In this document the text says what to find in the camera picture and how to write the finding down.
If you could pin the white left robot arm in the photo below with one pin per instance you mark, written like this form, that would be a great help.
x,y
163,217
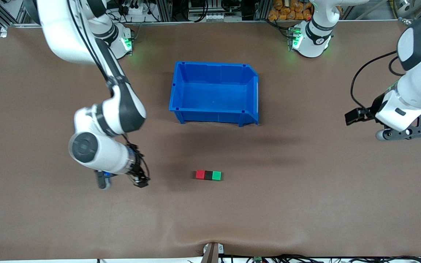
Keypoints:
x,y
418,73

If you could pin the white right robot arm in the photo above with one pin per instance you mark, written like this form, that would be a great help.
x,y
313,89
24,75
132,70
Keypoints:
x,y
101,149

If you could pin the small green circuit board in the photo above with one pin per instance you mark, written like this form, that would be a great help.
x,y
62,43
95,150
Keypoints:
x,y
257,259

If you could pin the small red cube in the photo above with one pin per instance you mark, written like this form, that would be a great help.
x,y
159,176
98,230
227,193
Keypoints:
x,y
200,174

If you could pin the blue plastic storage bin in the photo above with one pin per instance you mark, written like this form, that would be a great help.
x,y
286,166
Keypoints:
x,y
214,93

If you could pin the orange netted bag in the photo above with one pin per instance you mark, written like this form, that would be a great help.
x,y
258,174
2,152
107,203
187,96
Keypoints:
x,y
291,10

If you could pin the small green cube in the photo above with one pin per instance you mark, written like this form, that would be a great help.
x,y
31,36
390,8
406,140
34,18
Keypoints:
x,y
216,175

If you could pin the small black cube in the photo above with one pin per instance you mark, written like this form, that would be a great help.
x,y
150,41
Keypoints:
x,y
208,175

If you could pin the grey terminal block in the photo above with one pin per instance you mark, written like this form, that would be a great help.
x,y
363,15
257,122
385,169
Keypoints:
x,y
217,16

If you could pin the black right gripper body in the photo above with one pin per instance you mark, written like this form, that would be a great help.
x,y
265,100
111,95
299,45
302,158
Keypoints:
x,y
137,171

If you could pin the white power strip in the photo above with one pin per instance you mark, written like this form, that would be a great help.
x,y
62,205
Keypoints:
x,y
135,12

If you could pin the metal table edge bracket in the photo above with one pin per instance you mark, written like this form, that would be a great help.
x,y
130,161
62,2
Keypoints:
x,y
213,252

